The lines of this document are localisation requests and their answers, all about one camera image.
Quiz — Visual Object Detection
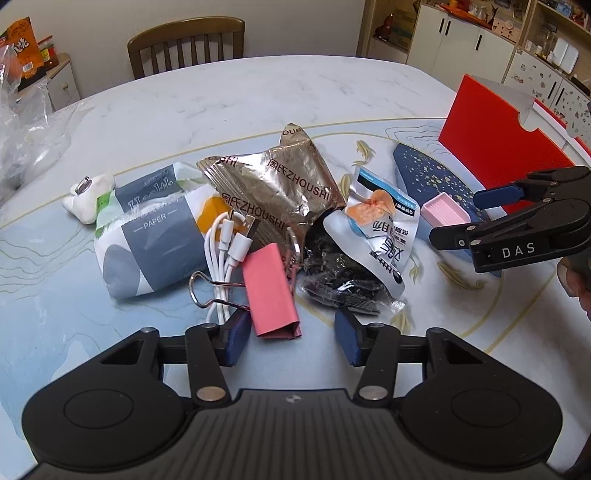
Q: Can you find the orange snack bag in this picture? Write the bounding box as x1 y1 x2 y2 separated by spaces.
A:
0 16 47 93

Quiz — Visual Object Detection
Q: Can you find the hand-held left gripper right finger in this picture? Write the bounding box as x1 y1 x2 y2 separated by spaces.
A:
333 307 497 402

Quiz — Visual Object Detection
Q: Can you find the white cabinet with black handles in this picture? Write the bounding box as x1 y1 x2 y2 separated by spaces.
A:
406 4 518 84

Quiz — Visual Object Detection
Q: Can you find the red white cardboard box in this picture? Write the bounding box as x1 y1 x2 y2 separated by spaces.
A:
438 74 591 217

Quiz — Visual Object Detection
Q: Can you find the silver foil snack packet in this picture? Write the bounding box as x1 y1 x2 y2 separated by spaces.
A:
196 122 347 278

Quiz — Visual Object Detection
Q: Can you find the blue printed desk mat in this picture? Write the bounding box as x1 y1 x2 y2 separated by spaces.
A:
0 117 591 444

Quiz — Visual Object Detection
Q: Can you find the small pink box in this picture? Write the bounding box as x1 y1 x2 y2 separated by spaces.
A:
420 193 472 229

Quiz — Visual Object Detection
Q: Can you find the small white side cabinet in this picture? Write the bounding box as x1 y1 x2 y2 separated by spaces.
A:
44 53 81 112

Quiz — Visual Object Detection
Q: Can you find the person's right hand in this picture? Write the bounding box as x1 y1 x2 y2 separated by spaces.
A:
556 256 591 324

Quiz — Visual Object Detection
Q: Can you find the orange cloth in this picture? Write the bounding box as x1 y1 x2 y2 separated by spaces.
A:
436 2 485 21

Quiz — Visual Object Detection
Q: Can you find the white blue snack packet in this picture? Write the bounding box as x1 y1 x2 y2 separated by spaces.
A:
323 166 421 301

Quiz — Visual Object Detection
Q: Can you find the pink binder clip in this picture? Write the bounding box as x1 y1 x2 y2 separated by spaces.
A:
189 242 303 342

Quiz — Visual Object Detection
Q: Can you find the white plush keychain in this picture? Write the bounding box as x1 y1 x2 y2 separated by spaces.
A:
62 173 116 224

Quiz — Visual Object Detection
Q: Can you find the white cabinet with stickers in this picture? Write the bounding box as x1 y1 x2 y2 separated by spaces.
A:
503 46 591 139

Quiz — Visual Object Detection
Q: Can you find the clear plastic bag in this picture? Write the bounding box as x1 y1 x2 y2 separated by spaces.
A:
0 46 70 204

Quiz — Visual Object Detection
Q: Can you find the dark blue starry notebook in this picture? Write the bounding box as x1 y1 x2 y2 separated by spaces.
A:
392 142 504 278

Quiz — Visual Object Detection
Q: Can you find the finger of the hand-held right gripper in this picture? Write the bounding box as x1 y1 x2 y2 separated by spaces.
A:
473 167 591 209
428 198 580 252

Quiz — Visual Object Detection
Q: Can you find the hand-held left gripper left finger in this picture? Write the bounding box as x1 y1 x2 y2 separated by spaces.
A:
97 310 254 408

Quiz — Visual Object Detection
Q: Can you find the white USB cable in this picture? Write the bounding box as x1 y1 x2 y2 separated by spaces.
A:
203 210 269 328

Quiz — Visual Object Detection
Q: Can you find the red jar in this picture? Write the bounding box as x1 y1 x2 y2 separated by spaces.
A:
37 37 61 70

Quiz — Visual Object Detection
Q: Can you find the clear bag of black clips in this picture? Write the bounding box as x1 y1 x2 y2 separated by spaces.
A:
300 217 407 317

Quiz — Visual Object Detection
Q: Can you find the grey white tissue pack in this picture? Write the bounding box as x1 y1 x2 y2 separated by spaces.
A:
95 161 232 301

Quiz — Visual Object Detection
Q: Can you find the wooden chair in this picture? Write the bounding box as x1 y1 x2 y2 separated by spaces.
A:
127 16 246 80

